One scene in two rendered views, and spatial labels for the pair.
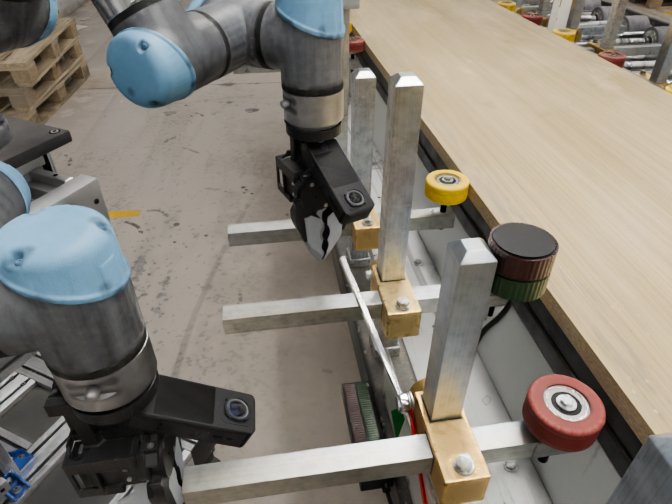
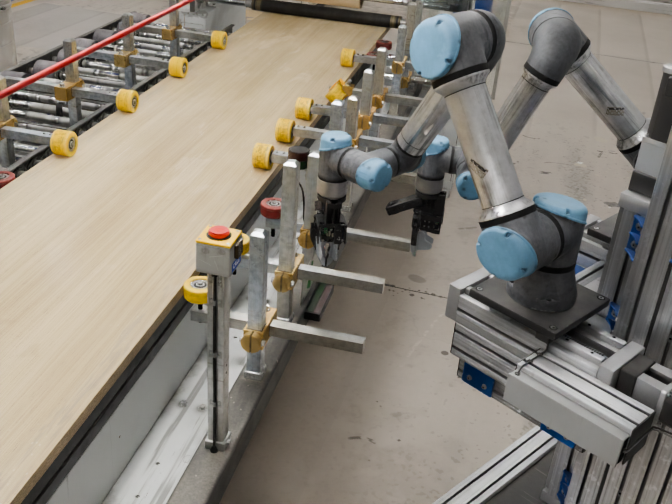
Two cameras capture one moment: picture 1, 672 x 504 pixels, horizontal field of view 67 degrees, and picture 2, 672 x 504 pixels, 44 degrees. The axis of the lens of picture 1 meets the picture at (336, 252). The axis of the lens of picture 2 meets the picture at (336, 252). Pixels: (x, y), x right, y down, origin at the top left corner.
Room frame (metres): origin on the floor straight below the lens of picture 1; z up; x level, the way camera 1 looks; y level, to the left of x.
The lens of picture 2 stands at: (2.34, 0.66, 1.96)
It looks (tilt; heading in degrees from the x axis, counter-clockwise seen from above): 29 degrees down; 200
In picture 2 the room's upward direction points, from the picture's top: 5 degrees clockwise
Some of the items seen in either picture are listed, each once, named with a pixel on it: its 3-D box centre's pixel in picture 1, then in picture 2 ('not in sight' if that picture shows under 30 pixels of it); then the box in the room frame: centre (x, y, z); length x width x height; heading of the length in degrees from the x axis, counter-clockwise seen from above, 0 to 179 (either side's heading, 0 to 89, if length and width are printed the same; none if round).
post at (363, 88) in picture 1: (360, 194); (256, 319); (0.86, -0.05, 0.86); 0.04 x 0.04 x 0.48; 9
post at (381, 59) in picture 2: not in sight; (376, 108); (-0.62, -0.27, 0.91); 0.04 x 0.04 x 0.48; 9
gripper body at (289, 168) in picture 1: (312, 161); (330, 216); (0.62, 0.03, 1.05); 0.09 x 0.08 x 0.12; 30
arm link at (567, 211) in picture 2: not in sight; (553, 227); (0.72, 0.57, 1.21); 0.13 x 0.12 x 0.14; 156
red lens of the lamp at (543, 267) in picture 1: (521, 250); (298, 153); (0.37, -0.17, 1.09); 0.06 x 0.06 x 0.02
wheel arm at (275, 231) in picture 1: (343, 227); (276, 329); (0.82, -0.01, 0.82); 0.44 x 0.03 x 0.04; 99
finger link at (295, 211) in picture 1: (307, 212); not in sight; (0.59, 0.04, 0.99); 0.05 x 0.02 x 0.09; 120
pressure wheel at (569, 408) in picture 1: (554, 430); (273, 218); (0.35, -0.25, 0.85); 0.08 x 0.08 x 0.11
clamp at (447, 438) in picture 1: (447, 435); (311, 230); (0.34, -0.13, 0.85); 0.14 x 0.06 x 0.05; 9
